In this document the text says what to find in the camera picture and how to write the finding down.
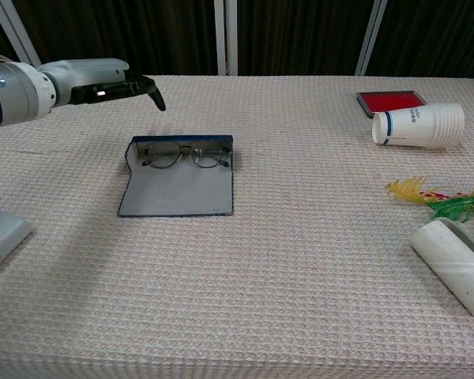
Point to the beige woven tablecloth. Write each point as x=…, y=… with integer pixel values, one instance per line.
x=280, y=256

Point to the colourful feather shuttlecock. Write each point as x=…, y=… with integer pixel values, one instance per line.
x=454, y=207

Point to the red ink pad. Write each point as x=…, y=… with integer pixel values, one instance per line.
x=387, y=100

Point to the wire-frame eyeglasses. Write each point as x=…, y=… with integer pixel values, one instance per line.
x=162, y=156

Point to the stack of white paper cups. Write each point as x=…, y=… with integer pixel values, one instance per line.
x=418, y=124

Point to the white self-inking date stamp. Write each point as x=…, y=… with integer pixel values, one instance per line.
x=0, y=233

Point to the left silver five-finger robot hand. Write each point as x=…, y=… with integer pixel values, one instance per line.
x=91, y=75

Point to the dark pleated curtain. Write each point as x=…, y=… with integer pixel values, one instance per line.
x=300, y=31

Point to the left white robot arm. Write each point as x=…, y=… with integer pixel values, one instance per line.
x=16, y=94

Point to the silver aluminium frame post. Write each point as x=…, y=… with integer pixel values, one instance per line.
x=373, y=35
x=226, y=35
x=17, y=31

